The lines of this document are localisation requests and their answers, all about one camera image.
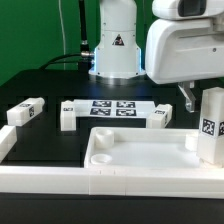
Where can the white desk top tray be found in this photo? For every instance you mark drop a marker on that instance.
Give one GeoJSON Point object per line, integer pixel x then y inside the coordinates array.
{"type": "Point", "coordinates": [122, 147]}

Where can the white fence wall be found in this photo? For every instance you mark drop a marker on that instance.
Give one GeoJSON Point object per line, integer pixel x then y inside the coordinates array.
{"type": "Point", "coordinates": [191, 183]}
{"type": "Point", "coordinates": [8, 138]}

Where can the white marker base plate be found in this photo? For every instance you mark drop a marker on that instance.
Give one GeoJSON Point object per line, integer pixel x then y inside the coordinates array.
{"type": "Point", "coordinates": [113, 108]}

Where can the white front fence wall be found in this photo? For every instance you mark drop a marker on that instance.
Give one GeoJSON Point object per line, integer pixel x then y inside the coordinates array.
{"type": "Point", "coordinates": [191, 183]}

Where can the white left fence wall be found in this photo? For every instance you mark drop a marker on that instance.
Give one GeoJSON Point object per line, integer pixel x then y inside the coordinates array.
{"type": "Point", "coordinates": [8, 138]}

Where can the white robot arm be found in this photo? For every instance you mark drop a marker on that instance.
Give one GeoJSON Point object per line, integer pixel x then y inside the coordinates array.
{"type": "Point", "coordinates": [118, 58]}

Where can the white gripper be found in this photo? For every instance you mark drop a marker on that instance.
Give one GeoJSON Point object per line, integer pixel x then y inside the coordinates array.
{"type": "Point", "coordinates": [186, 43]}

